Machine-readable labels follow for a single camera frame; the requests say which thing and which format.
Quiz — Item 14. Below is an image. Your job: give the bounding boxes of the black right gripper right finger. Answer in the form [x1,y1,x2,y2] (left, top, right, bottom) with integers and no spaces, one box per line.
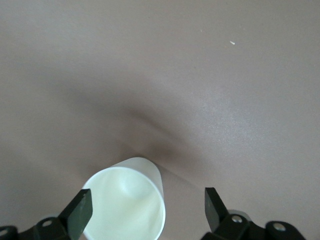
[203,186,308,240]

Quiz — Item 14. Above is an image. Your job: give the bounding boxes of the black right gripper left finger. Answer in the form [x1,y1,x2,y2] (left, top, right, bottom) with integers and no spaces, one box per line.
[0,188,94,240]

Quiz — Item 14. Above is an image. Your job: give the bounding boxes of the white IKEA cup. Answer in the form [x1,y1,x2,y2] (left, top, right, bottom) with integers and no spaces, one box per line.
[81,156,166,240]

